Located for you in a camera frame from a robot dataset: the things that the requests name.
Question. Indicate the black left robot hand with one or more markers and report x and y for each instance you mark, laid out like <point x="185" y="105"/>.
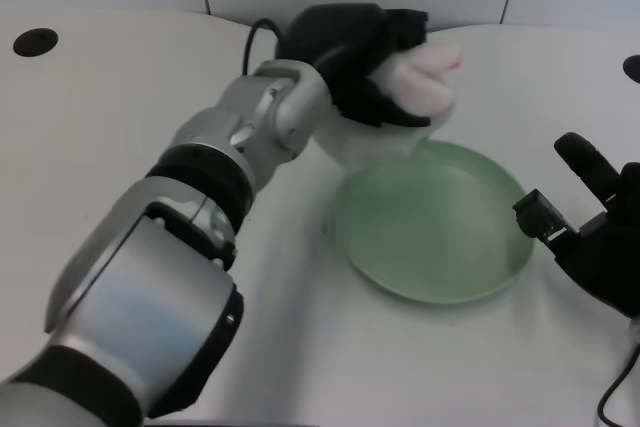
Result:
<point x="355" y="57"/>

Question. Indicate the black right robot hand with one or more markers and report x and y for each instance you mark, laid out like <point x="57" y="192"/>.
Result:
<point x="602" y="247"/>

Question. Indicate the white rabbit doll pink ears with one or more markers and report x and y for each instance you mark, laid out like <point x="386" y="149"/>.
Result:
<point x="420" y="82"/>

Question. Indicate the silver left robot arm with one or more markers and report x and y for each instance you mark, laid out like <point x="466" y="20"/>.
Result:
<point x="175" y="227"/>

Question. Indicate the green round plate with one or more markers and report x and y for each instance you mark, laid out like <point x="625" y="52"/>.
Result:
<point x="435" y="227"/>

